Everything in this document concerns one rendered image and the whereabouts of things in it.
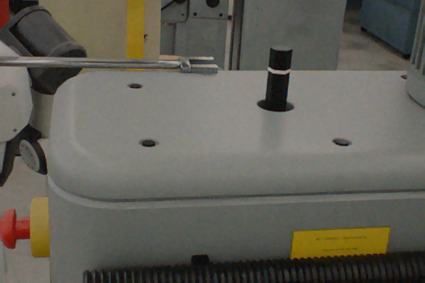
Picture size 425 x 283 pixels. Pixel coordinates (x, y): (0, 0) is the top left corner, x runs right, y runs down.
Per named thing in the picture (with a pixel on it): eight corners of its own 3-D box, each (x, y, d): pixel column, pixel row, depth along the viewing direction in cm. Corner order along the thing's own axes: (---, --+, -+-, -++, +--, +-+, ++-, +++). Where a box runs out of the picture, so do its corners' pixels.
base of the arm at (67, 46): (1, 61, 141) (-12, 25, 132) (51, 33, 146) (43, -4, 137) (40, 105, 135) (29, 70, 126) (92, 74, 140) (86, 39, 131)
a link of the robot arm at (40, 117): (9, 146, 155) (10, 77, 140) (56, 125, 163) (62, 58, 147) (36, 178, 151) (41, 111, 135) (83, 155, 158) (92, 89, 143)
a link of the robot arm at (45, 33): (12, 67, 142) (14, 17, 132) (48, 54, 147) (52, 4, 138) (42, 100, 137) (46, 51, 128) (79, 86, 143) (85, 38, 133)
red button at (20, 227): (-1, 257, 64) (-3, 221, 63) (4, 235, 68) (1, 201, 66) (35, 256, 65) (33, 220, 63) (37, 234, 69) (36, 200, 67)
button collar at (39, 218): (31, 270, 64) (29, 217, 62) (35, 237, 70) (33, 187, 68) (52, 268, 65) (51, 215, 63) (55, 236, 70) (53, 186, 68)
